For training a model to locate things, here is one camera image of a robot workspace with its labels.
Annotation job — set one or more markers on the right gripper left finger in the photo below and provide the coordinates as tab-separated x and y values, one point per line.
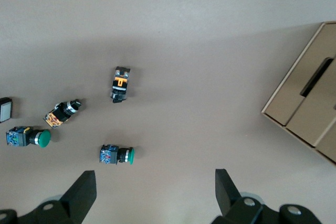
76	203

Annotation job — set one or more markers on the brown cardboard box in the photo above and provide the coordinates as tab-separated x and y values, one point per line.
309	119

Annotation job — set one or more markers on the black square push button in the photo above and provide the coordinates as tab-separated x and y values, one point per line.
5	110

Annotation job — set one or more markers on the green mushroom push button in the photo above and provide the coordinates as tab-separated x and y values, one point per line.
42	138
109	154

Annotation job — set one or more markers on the black orange selector switch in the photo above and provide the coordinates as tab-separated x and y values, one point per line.
120	83
59	115

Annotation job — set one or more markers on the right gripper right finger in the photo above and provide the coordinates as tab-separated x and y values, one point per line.
231	205

